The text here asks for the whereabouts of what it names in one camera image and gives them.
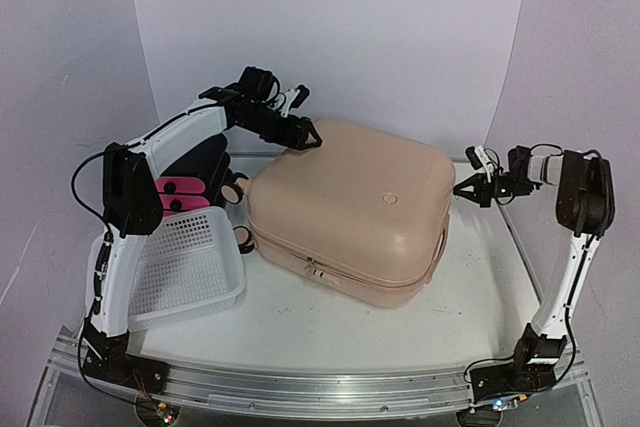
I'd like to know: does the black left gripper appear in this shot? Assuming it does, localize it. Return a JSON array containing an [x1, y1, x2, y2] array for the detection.
[[240, 108, 324, 154]]

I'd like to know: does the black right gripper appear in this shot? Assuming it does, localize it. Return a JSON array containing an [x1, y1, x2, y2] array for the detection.
[[451, 169, 531, 208]]

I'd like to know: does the pink hard-shell suitcase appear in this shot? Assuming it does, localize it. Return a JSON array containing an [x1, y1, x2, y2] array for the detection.
[[223, 119, 456, 308]]

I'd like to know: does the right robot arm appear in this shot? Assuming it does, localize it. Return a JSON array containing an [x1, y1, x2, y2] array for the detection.
[[453, 144, 615, 410]]

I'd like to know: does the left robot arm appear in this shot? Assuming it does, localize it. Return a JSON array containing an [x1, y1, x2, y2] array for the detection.
[[83, 66, 322, 348]]

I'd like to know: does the black pink drawer organizer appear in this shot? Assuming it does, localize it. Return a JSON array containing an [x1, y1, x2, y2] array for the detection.
[[155, 134, 231, 217]]

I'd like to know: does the white perforated plastic basket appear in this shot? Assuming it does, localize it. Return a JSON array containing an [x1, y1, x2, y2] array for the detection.
[[128, 206, 246, 332]]

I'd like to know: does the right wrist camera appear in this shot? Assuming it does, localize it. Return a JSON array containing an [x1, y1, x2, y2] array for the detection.
[[465, 145, 499, 174]]

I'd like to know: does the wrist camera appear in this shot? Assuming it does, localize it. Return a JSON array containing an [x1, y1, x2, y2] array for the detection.
[[277, 84, 310, 118], [465, 145, 499, 174]]

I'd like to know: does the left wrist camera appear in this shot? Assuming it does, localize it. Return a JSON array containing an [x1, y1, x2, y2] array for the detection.
[[277, 84, 310, 118]]

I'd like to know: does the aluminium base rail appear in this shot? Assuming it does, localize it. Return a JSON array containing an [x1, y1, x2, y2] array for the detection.
[[26, 327, 603, 426]]

